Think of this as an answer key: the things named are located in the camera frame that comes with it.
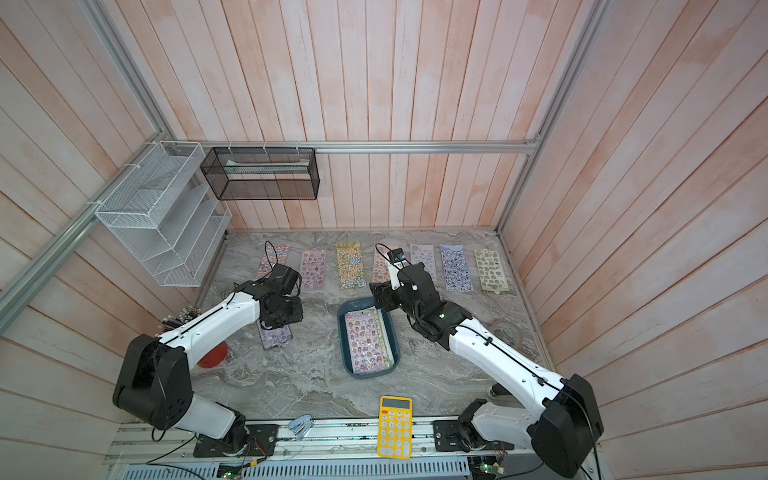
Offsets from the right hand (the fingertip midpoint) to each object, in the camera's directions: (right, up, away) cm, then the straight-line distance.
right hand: (382, 279), depth 79 cm
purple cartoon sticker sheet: (-34, -19, +12) cm, 41 cm away
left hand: (-26, -13, +9) cm, 31 cm away
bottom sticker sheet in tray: (0, +2, +29) cm, 30 cm away
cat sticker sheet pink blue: (-42, +7, +33) cm, 54 cm away
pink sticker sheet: (-25, +2, +30) cm, 40 cm away
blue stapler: (-21, -37, -4) cm, 43 cm away
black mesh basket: (-42, +36, +25) cm, 60 cm away
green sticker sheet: (+41, +1, +29) cm, 50 cm away
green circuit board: (+26, -45, -9) cm, 53 cm away
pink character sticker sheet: (-4, -20, +11) cm, 23 cm away
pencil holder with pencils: (-55, -10, -1) cm, 56 cm away
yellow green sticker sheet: (-12, +3, +32) cm, 34 cm away
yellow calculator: (+3, -37, -4) cm, 38 cm away
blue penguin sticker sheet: (+28, +1, +29) cm, 40 cm away
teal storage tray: (+3, -14, +12) cm, 19 cm away
